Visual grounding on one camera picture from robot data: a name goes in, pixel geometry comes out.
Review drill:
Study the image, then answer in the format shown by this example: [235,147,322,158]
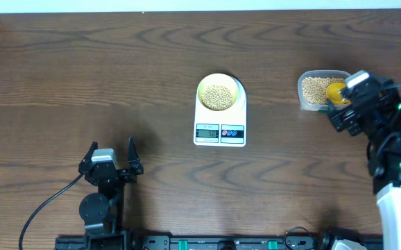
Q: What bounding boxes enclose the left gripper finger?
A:
[78,141,98,174]
[128,137,144,175]

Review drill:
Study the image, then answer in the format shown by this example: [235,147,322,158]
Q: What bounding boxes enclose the yellow plastic measuring scoop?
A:
[326,82,350,105]

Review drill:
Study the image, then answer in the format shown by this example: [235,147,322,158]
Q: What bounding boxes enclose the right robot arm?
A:
[327,97,401,249]

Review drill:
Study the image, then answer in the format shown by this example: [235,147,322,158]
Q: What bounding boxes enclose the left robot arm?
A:
[78,138,144,235]

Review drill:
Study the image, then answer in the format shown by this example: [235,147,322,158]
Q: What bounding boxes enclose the white digital kitchen scale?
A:
[193,76,247,147]

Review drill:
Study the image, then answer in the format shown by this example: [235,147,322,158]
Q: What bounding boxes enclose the soybeans in yellow bowl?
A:
[200,85,234,111]

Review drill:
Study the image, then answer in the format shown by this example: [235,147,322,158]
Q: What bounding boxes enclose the pale yellow plastic bowl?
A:
[197,73,239,108]

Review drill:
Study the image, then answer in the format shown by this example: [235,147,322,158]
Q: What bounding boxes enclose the clear plastic container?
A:
[298,70,351,111]

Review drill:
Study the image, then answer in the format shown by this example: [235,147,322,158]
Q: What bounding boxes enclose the pile of soybeans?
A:
[302,77,345,105]

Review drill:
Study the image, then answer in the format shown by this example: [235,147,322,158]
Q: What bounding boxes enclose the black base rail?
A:
[54,228,384,250]

